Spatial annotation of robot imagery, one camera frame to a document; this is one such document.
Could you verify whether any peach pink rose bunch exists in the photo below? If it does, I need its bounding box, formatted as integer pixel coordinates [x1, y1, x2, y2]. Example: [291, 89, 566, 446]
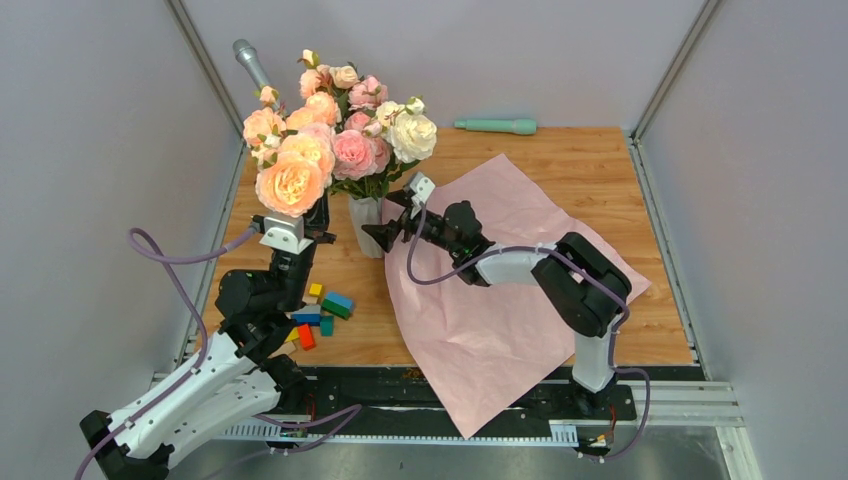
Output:
[242, 47, 392, 150]

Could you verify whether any pink rose flower stem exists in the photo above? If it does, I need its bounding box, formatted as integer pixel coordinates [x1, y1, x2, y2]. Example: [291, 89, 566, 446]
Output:
[330, 130, 392, 199]

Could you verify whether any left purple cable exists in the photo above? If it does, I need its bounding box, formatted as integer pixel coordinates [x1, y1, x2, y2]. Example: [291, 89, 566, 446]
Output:
[72, 227, 260, 480]

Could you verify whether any pink wrapping paper sheet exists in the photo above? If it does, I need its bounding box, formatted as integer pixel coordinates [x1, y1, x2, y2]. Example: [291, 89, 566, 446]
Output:
[384, 155, 651, 438]

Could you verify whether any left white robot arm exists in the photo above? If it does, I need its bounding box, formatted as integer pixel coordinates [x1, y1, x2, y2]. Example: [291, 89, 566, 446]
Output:
[75, 196, 335, 479]

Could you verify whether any white slotted cable duct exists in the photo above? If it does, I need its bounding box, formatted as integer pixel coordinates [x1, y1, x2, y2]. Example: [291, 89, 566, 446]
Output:
[225, 418, 580, 448]

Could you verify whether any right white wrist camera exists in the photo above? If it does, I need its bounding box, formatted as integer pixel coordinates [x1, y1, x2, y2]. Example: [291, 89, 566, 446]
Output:
[403, 172, 436, 212]

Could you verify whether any red orange wooden block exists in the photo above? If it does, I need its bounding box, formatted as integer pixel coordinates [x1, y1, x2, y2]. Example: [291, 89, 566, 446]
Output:
[297, 324, 316, 351]

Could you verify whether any silver microphone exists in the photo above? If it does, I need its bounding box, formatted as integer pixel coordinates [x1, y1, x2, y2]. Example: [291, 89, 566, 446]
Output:
[232, 39, 271, 90]

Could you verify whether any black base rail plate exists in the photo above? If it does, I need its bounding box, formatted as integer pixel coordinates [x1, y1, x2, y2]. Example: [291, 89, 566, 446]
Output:
[218, 360, 707, 442]

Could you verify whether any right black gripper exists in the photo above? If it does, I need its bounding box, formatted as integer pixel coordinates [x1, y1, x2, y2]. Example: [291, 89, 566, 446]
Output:
[363, 190, 462, 257]

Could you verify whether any green blue wooden block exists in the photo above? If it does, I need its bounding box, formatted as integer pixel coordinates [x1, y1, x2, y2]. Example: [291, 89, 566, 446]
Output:
[321, 291, 354, 320]

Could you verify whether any teal wooden block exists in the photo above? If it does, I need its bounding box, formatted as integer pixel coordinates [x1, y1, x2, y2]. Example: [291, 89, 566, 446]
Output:
[319, 316, 335, 337]

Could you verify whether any white ribbed vase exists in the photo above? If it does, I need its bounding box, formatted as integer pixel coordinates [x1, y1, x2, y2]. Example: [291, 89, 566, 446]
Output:
[347, 195, 387, 260]

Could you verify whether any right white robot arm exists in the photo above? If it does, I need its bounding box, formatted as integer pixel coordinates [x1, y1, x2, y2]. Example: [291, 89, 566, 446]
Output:
[361, 190, 632, 418]

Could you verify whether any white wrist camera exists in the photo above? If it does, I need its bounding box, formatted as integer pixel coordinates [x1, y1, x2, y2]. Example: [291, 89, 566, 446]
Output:
[403, 172, 436, 212]
[252, 212, 314, 254]

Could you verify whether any mint green microphone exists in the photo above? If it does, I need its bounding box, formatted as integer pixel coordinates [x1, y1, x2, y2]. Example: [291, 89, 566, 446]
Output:
[453, 118, 537, 136]

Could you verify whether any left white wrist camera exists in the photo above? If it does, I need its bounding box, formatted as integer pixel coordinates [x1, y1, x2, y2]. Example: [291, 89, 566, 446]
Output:
[252, 212, 314, 254]

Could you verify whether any large peach rose stem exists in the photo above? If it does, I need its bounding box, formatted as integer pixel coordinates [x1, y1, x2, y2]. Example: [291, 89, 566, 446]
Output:
[254, 133, 335, 217]

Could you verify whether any white rose flower stem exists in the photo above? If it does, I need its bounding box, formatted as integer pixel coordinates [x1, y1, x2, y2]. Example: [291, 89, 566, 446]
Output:
[375, 96, 438, 171]

